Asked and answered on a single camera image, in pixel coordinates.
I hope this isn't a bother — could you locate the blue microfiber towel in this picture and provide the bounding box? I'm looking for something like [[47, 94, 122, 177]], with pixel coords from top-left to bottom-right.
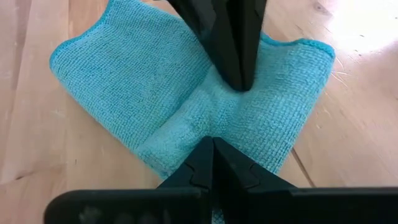
[[49, 0, 336, 224]]

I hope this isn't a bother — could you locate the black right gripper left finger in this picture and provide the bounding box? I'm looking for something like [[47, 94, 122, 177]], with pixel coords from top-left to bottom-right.
[[155, 136, 215, 224]]

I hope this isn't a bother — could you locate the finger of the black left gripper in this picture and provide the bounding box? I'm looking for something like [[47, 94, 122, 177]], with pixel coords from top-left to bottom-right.
[[239, 0, 269, 93], [167, 0, 244, 91]]

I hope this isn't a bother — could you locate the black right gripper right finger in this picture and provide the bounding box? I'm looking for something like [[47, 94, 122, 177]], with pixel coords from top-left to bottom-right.
[[213, 138, 296, 224]]

